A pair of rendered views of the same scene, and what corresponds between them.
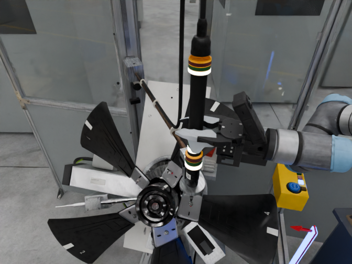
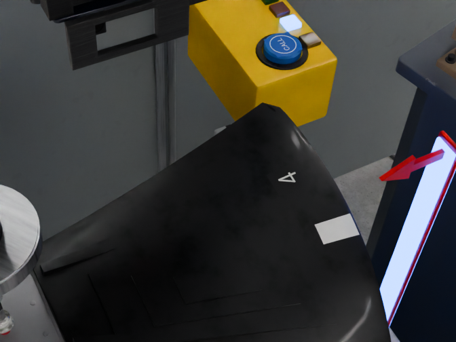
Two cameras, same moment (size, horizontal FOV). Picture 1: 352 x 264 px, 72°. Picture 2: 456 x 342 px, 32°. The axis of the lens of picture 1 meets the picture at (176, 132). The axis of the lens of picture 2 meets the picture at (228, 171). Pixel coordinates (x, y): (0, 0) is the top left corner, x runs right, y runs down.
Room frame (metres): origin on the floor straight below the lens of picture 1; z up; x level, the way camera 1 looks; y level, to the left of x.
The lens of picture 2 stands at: (0.19, 0.02, 1.63)
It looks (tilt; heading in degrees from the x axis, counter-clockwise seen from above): 51 degrees down; 316
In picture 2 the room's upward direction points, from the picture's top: 4 degrees clockwise
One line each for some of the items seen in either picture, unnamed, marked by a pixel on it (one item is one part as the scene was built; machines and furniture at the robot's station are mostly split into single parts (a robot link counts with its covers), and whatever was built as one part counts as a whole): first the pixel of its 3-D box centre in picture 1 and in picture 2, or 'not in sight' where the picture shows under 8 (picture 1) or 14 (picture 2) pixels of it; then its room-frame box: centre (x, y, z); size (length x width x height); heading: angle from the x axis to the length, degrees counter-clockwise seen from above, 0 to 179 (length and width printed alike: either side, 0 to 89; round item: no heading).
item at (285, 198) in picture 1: (288, 187); (257, 60); (0.65, -0.46, 1.02); 0.16 x 0.10 x 0.11; 167
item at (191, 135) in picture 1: (195, 142); not in sight; (0.41, -0.04, 1.46); 0.09 x 0.03 x 0.06; 87
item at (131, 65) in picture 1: (133, 69); not in sight; (1.02, 0.19, 1.37); 0.10 x 0.07 x 0.09; 22
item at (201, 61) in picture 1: (199, 65); not in sight; (0.44, -0.04, 1.63); 0.04 x 0.04 x 0.03
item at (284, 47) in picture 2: (294, 187); (282, 49); (0.60, -0.45, 1.08); 0.04 x 0.04 x 0.02
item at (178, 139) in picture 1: (155, 104); not in sight; (0.73, 0.07, 1.37); 0.54 x 0.01 x 0.01; 22
